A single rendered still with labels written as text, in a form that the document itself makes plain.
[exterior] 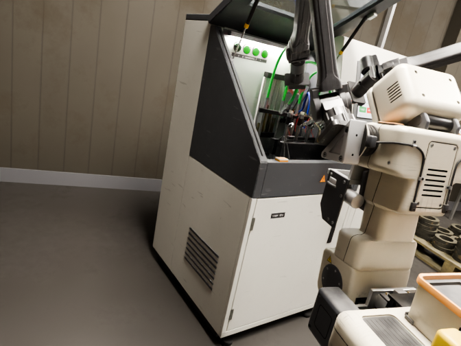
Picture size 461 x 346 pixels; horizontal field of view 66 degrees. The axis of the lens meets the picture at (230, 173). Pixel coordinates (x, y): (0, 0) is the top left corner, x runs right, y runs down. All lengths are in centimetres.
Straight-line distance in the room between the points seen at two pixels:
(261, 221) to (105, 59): 212
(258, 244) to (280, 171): 34
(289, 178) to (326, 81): 63
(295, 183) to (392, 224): 62
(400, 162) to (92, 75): 268
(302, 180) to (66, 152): 228
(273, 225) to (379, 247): 63
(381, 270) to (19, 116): 290
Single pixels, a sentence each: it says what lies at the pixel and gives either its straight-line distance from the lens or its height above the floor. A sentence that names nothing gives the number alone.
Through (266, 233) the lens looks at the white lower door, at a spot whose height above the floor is 61.
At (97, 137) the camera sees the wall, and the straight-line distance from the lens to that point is 333.
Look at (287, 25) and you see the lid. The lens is 196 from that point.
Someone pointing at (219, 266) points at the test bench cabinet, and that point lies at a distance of 173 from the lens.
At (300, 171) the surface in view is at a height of 91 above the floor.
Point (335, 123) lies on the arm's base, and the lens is 94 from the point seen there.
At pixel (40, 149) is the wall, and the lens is 340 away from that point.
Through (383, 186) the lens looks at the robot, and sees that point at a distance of 107.
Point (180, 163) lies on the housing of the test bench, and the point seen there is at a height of 72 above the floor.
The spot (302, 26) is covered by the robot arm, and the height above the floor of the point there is 146.
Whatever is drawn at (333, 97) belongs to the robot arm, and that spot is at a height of 126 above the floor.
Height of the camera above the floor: 130
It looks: 17 degrees down
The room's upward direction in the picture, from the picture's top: 12 degrees clockwise
